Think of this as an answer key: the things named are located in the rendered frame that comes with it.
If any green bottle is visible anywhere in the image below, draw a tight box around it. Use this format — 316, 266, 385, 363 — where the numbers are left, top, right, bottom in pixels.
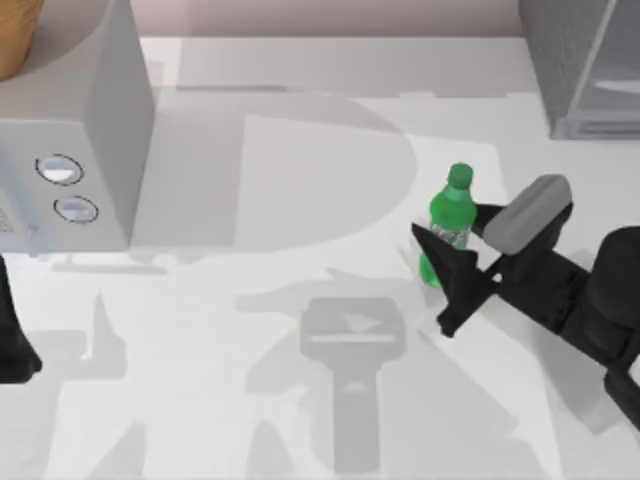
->
418, 162, 478, 290

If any grey cabinet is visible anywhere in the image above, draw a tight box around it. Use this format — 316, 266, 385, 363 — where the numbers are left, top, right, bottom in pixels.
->
517, 0, 640, 142

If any small microwave knob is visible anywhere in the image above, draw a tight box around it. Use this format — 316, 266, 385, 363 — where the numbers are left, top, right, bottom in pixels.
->
52, 194, 100, 226

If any pale microwave oven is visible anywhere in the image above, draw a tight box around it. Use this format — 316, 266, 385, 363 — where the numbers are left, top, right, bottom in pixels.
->
0, 0, 160, 257

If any large microwave knob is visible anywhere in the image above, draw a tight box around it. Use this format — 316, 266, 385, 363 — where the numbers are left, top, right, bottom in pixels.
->
34, 153, 85, 188

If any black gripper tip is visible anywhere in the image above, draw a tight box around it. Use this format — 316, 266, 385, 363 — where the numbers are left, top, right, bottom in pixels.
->
0, 253, 44, 387

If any brown rounded wooden object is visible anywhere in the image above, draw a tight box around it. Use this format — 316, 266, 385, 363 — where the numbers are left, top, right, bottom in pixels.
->
0, 0, 46, 83

